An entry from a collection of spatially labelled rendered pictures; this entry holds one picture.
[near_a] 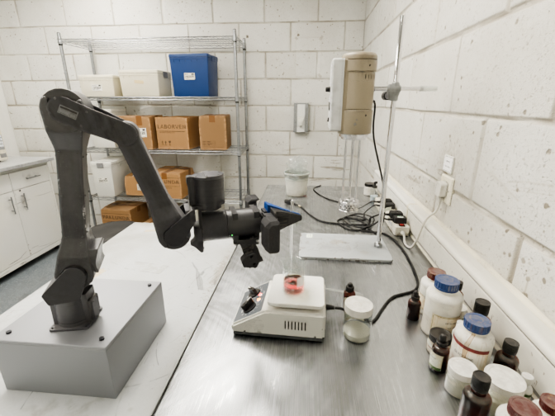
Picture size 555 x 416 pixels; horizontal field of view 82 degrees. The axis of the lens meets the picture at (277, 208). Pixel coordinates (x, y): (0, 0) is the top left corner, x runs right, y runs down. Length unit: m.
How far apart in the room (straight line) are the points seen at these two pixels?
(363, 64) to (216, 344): 0.80
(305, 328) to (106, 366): 0.37
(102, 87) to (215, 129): 0.99
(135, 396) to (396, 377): 0.47
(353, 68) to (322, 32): 2.12
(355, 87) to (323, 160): 2.15
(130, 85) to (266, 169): 1.36
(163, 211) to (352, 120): 0.62
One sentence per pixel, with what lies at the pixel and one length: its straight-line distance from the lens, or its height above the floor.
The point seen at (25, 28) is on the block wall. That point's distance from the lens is 4.06.
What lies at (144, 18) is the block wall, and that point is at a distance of 3.45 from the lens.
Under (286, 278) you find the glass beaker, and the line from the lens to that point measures 0.69.
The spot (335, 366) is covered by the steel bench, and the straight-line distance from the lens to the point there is 0.69.
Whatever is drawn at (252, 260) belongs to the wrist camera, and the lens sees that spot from 0.62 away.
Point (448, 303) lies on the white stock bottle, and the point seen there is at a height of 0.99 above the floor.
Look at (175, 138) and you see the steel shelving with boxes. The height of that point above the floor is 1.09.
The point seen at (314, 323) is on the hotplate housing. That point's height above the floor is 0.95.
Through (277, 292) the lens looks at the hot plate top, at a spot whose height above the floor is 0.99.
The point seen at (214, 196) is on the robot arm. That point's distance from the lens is 0.58.
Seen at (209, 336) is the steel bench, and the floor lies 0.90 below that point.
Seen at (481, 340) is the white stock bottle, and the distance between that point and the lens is 0.70.
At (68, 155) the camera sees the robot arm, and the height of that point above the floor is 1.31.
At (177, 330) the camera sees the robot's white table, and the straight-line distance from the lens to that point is 0.79.
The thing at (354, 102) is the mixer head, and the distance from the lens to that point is 0.99.
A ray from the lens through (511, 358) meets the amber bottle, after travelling 0.73.
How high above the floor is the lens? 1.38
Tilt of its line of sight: 18 degrees down
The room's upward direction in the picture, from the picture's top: straight up
